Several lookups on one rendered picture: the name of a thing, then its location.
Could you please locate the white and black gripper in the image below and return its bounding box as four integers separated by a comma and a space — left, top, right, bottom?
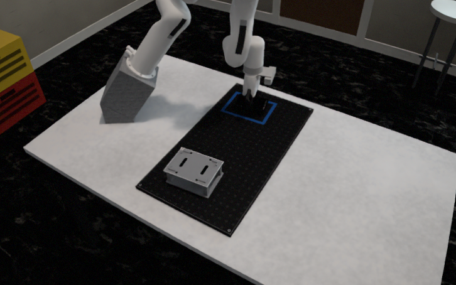
242, 72, 260, 110

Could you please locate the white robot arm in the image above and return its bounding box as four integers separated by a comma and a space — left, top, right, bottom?
126, 0, 276, 85

